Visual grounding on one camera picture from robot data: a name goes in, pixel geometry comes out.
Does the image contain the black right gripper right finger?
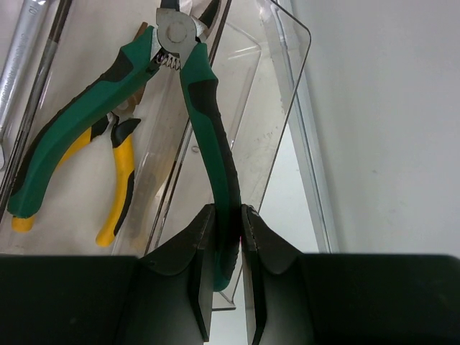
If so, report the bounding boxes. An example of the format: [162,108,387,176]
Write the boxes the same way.
[241,205,309,344]

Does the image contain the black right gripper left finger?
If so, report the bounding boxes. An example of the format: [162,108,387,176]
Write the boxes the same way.
[136,204,215,341]

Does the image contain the yellow long-nose pliers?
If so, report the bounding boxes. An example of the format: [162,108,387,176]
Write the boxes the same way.
[7,22,156,247]

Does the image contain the green diagonal cutting pliers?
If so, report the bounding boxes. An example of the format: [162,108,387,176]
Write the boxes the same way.
[6,0,242,293]

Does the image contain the small chrome ratchet wrench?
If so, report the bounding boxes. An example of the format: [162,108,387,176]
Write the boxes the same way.
[1,0,50,169]

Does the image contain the clear plastic tray left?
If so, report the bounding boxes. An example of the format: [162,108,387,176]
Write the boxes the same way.
[0,0,73,213]

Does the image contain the clear plastic tray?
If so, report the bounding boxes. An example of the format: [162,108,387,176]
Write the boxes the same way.
[0,0,313,312]
[0,0,73,213]

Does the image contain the clear plastic tray right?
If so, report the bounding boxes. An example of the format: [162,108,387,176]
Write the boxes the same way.
[0,0,313,312]

